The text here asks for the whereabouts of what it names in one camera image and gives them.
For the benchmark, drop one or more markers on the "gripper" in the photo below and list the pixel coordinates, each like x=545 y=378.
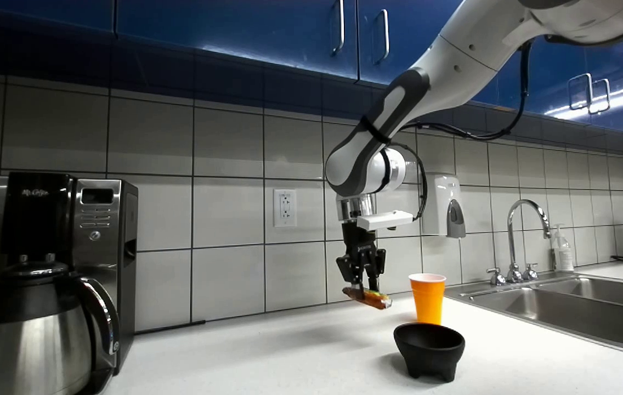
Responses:
x=360 y=241

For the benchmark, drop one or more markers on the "orange packet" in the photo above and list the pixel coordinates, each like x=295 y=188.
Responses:
x=373 y=299

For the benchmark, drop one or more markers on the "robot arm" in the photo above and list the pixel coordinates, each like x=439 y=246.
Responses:
x=454 y=52

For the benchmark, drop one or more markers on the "black bowl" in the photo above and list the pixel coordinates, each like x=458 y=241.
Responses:
x=429 y=348

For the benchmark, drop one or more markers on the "orange plastic cup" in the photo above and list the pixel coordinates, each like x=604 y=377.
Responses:
x=428 y=302

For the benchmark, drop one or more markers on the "chrome tap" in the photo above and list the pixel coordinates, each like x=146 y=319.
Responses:
x=513 y=236

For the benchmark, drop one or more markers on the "clear soap pump bottle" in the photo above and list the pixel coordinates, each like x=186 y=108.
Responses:
x=564 y=255

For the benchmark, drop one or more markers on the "steel double sink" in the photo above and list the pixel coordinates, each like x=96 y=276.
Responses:
x=580 y=310

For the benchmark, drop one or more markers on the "black and steel coffee maker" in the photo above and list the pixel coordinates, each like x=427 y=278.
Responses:
x=100 y=230

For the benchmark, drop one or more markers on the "steel coffee carafe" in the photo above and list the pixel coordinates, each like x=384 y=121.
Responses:
x=32 y=334

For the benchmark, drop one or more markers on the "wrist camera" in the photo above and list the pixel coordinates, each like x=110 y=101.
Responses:
x=383 y=220

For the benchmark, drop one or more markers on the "white wall soap dispenser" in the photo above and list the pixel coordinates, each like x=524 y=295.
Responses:
x=436 y=206

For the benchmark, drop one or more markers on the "white wall socket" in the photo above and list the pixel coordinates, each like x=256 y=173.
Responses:
x=284 y=208

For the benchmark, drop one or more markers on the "blue wall cabinet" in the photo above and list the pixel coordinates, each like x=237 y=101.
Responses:
x=224 y=33

